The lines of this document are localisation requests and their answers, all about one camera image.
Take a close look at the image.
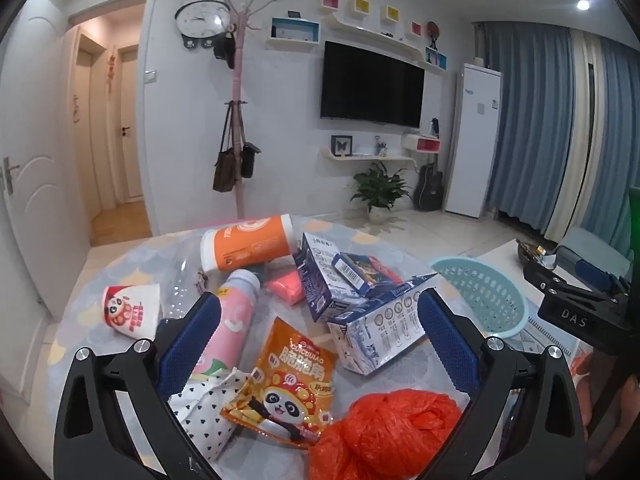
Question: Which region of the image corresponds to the dark blue carton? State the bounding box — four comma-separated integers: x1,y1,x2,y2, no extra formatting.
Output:
294,232,401,323

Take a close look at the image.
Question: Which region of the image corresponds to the panda print paper cup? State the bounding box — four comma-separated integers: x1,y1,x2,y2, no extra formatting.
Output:
102,282,162,337

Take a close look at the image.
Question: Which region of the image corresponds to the white low wall shelf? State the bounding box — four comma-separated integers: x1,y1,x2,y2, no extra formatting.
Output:
322,152,416,165

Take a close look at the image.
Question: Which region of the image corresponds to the panda wall clock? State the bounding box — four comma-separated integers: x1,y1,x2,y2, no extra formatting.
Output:
175,0,236,48

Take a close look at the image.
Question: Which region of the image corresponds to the hallway door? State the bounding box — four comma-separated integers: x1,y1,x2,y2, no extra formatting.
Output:
120,45,146,201

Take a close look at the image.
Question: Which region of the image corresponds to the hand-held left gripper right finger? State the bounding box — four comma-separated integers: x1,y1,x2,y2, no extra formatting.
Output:
417,287,587,480

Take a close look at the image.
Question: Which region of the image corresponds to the wall television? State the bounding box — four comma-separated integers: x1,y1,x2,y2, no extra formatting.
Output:
320,40,426,129

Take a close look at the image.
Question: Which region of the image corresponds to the pink coat rack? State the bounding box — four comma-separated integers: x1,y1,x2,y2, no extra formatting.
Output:
220,0,273,221

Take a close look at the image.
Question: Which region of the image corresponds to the small black handbag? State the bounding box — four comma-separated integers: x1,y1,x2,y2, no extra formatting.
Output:
240,105,261,179

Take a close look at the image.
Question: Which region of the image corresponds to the blue open wall box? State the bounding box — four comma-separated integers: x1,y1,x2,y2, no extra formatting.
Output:
270,17,321,43

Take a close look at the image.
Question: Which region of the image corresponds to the heart print paper bag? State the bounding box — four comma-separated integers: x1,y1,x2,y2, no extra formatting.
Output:
167,367,256,463

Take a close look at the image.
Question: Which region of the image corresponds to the black guitar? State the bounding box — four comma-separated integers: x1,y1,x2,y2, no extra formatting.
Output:
414,152,445,212

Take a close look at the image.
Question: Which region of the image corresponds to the orange panda snack bag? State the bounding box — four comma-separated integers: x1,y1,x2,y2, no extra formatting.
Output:
220,316,341,448

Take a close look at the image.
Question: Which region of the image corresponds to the clear plastic bottle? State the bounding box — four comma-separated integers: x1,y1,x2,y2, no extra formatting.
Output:
165,240,211,321

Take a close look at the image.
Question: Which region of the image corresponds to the pink bottle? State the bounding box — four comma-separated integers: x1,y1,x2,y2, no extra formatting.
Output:
197,269,262,376

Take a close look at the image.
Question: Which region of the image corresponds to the person's right hand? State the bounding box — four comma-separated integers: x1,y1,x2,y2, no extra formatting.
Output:
575,350,640,441

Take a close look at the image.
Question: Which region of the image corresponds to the black camera bag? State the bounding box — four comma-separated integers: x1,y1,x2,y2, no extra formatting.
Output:
212,32,236,68

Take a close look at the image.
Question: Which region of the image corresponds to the orange and white canister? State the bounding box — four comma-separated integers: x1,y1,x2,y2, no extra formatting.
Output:
200,214,296,273

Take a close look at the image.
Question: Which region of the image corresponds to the white and blue carton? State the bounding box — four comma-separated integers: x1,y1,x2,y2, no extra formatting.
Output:
327,274,438,376

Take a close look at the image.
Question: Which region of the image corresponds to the orange plastic bag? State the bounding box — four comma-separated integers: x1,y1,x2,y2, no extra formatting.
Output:
307,389,463,480

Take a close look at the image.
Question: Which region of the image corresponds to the white and pink drawer box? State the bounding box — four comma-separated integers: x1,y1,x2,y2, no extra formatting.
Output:
401,132,442,156

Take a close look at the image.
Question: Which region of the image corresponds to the beige curtain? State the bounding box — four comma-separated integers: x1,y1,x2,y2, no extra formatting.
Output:
545,30,601,243

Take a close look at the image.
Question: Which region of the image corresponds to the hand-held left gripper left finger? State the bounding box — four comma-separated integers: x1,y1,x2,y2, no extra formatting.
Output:
53,291,223,480

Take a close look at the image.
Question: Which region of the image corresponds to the white standing air conditioner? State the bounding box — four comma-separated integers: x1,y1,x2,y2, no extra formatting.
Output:
445,62,502,219

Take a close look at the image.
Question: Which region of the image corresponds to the small blue printed box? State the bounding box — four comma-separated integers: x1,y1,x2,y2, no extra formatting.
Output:
332,252,401,295

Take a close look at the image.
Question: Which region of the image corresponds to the white room door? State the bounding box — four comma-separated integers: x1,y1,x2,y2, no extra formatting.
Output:
0,5,71,411

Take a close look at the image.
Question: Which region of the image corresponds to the white curved wall shelf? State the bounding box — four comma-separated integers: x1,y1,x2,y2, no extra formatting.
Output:
325,12,426,68

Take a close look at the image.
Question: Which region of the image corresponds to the dark snack bowl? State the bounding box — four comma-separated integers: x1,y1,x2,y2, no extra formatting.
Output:
516,241,557,267

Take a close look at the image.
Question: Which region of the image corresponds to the silver door handle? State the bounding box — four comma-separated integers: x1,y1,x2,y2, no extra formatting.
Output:
2,156,21,193

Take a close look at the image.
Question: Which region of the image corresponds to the grey blue sofa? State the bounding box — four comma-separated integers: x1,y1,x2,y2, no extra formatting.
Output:
555,226,632,281

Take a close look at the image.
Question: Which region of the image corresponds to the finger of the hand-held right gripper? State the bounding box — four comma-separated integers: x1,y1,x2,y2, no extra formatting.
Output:
522,252,626,307
574,259,632,293

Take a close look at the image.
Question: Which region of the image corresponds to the blue curtain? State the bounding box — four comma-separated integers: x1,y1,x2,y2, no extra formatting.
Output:
565,37,640,261
482,22,573,233

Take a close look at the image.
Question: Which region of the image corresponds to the teal plastic basket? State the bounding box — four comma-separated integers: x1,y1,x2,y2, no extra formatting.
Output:
429,256,530,338

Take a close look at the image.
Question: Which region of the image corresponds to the potted green plant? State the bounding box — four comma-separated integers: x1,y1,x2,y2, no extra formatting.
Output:
350,161,408,223

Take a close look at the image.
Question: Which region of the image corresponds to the brown tote bag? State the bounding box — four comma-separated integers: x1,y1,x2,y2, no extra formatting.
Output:
212,102,240,193

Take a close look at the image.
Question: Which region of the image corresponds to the pink packet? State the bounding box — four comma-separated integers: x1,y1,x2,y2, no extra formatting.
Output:
265,267,306,306

